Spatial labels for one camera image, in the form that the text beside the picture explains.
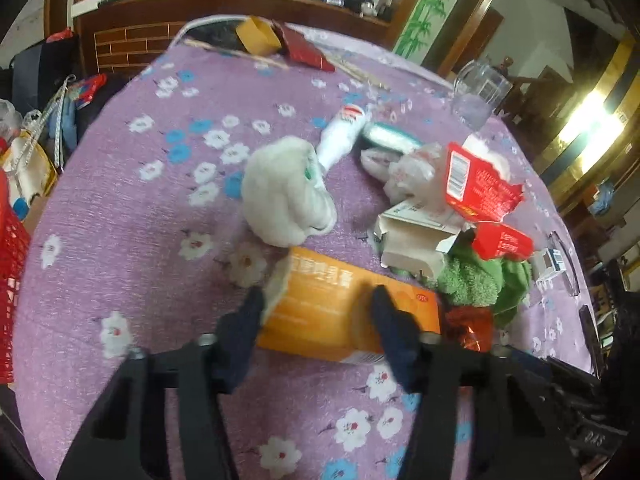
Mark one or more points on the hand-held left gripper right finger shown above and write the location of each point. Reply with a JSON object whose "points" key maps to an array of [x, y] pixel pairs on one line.
{"points": [[400, 350]]}

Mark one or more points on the clear plastic bag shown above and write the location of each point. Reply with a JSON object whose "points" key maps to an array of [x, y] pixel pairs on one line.
{"points": [[410, 170]]}

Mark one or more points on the white plush toy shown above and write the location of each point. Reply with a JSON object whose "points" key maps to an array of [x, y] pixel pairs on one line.
{"points": [[280, 190]]}

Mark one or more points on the torn red carton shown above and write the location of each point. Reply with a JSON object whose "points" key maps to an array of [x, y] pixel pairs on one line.
{"points": [[480, 195]]}

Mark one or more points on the red plastic basket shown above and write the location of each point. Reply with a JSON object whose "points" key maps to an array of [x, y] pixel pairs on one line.
{"points": [[12, 270]]}

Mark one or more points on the orange foil wrapper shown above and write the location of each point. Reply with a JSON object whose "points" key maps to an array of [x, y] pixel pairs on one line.
{"points": [[470, 327]]}

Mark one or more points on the small red box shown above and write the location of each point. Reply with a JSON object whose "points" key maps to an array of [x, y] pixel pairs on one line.
{"points": [[500, 241]]}

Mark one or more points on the small white blue box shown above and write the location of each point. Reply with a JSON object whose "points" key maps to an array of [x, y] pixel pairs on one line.
{"points": [[550, 262]]}

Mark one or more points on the orange medicine box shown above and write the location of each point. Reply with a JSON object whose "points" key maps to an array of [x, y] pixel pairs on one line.
{"points": [[320, 305]]}

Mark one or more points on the clear glass jar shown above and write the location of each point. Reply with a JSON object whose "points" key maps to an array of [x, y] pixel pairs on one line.
{"points": [[480, 95]]}

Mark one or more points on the white squeeze tube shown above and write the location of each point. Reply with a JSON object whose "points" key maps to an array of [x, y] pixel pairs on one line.
{"points": [[340, 135]]}

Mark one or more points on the bamboo stick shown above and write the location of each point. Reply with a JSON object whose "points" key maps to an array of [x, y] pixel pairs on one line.
{"points": [[235, 52]]}

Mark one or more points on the bamboo wall decal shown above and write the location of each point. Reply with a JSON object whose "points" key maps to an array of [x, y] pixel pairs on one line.
{"points": [[425, 10]]}

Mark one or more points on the red packet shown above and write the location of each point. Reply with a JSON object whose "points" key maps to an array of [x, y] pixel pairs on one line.
{"points": [[305, 50]]}

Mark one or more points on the green towel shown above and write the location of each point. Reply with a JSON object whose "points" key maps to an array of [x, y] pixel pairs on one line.
{"points": [[470, 280]]}

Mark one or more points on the black pouch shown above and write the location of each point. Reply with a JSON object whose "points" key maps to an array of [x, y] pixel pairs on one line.
{"points": [[215, 35]]}

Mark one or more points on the opened beige cardboard box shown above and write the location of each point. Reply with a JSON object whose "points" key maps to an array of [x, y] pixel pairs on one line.
{"points": [[410, 245]]}

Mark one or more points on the wooden cabinet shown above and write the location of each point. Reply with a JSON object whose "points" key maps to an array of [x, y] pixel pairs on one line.
{"points": [[140, 20]]}

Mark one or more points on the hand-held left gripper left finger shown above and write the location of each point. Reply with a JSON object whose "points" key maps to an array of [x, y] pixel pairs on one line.
{"points": [[240, 340]]}

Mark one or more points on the black bag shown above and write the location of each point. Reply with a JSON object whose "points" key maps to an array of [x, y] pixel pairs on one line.
{"points": [[45, 75]]}

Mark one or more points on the purple floral tablecloth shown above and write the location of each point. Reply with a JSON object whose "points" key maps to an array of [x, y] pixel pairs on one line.
{"points": [[150, 240]]}

